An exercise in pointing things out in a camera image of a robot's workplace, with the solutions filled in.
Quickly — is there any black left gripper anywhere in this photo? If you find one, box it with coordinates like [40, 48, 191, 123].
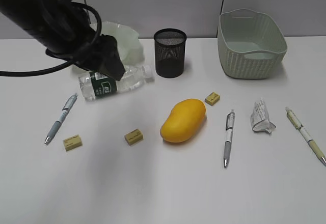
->
[84, 35, 125, 81]

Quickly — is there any yellow mango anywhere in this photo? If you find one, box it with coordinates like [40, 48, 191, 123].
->
[160, 98, 206, 143]

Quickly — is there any waste paper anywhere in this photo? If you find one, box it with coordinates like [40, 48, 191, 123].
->
[250, 98, 276, 134]

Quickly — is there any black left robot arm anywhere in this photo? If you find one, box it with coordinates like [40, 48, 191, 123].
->
[1, 0, 125, 81]

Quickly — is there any pale green wavy glass plate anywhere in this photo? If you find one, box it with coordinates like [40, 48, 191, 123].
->
[75, 21, 145, 74]

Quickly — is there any clear water bottle green label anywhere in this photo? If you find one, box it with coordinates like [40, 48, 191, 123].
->
[78, 65, 153, 100]

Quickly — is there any black mesh pen holder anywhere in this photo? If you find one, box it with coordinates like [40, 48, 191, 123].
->
[154, 28, 187, 78]

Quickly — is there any yellow eraser middle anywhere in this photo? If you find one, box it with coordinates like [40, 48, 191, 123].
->
[124, 129, 144, 146]

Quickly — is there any yellow eraser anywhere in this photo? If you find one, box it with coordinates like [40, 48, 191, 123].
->
[205, 92, 220, 106]
[124, 129, 144, 146]
[63, 135, 83, 152]

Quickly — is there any yellow eraser left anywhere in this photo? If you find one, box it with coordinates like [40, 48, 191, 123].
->
[63, 135, 83, 152]

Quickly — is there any yellow eraser right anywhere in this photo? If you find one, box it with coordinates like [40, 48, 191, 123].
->
[205, 92, 220, 106]

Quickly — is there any grey grip ballpoint pen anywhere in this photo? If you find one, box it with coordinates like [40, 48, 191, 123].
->
[223, 109, 235, 169]

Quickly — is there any pale green woven basket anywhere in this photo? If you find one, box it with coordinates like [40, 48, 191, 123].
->
[218, 9, 287, 79]

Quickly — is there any beige grip ballpoint pen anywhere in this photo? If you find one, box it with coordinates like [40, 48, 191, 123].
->
[285, 107, 325, 165]

